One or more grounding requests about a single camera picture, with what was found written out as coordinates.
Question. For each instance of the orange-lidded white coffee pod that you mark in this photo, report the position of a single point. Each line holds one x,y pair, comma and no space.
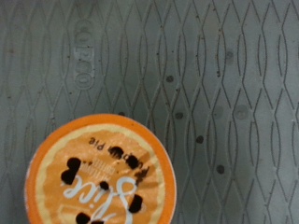
102,174

